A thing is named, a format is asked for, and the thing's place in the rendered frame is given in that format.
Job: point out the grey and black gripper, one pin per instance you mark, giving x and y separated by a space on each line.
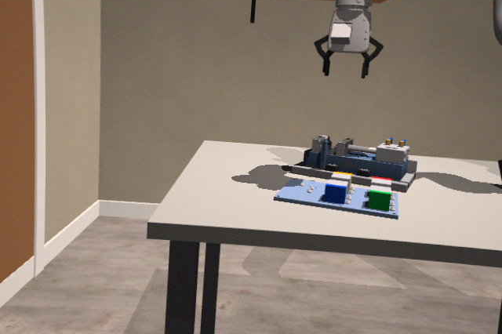
360 38

